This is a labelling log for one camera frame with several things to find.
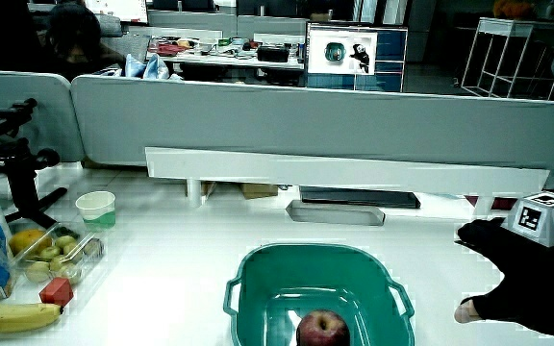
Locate white green paper cup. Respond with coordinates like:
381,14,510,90
74,190,117,232

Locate pile of green fruits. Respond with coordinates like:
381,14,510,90
24,234,105,285

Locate person's right hand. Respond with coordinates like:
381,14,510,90
453,190,554,337

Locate white background desk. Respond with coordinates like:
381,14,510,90
147,36,307,72

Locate black tripod stand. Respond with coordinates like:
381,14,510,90
0,85,69,230

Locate red bag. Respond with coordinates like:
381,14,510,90
155,42,186,57

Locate white desk shelf riser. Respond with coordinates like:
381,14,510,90
144,146,551,220

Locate computer monitor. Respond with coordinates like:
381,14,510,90
304,21,409,93

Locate red cube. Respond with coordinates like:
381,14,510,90
38,277,75,308

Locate black bag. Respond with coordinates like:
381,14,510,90
256,44,290,63

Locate grey tray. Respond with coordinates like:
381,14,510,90
285,199,387,227

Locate teal plastic basin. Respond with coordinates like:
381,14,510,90
222,242,416,346

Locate yellow banana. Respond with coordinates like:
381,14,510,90
0,296,64,334

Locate black keyboard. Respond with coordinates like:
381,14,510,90
299,185,421,210

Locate orange fruit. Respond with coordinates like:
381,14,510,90
8,228,53,256

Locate long grey divider panel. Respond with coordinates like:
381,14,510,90
69,74,554,192

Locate clear plastic fruit container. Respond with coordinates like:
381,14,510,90
10,221,107,289

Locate red apple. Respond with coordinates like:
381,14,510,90
295,309,351,346

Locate light blue cloth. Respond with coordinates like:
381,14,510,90
123,52,170,81

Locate short grey divider panel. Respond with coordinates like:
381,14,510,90
0,69,86,163

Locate cardboard box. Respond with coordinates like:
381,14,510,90
239,183,279,200

